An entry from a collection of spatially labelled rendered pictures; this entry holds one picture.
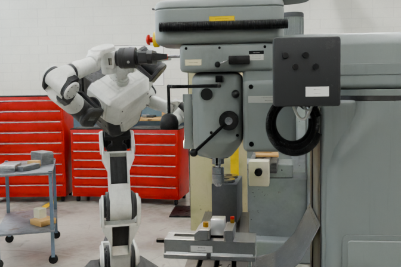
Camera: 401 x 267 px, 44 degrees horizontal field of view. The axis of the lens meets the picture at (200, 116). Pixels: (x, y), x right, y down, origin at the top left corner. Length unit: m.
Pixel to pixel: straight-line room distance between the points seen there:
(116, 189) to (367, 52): 1.33
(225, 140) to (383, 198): 0.58
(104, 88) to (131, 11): 9.10
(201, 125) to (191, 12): 0.41
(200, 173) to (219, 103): 1.93
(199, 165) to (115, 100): 1.59
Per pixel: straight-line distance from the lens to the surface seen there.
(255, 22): 1.76
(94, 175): 6.96
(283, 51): 1.55
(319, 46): 1.56
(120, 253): 2.67
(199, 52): 1.81
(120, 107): 2.25
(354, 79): 1.84
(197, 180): 3.73
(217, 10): 1.81
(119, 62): 2.10
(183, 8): 1.82
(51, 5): 11.92
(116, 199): 2.47
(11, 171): 4.76
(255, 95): 1.79
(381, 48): 1.86
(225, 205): 2.40
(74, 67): 1.99
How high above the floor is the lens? 1.59
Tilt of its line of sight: 4 degrees down
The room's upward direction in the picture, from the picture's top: 1 degrees counter-clockwise
